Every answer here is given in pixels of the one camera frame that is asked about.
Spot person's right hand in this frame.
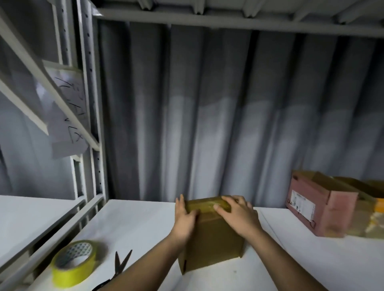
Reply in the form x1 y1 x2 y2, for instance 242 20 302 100
212 194 264 241

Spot person's left hand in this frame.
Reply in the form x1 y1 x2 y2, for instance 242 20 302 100
169 193 199 247

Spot brown box with 7020 sticker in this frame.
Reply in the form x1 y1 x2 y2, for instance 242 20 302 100
177 196 247 276

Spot black scissors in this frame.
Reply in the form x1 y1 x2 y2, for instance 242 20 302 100
90 249 134 291

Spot pink lettered cardboard box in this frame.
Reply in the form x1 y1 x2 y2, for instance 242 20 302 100
285 169 360 239

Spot yellow tape roll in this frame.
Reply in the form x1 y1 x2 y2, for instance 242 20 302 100
50 239 98 289

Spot small brown labelled carton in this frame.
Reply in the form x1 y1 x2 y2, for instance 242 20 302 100
335 175 384 239

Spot orange and white carton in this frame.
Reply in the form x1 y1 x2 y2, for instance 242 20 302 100
371 198 384 240

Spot person's right forearm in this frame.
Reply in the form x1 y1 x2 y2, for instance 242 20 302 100
245 229 329 291

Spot person's left forearm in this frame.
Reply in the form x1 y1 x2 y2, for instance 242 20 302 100
98 233 188 291

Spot handwritten paper sheet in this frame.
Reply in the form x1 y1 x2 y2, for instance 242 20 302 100
47 101 91 161
41 60 92 131

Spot white metal shelf rack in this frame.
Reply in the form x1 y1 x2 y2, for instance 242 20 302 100
0 0 109 291

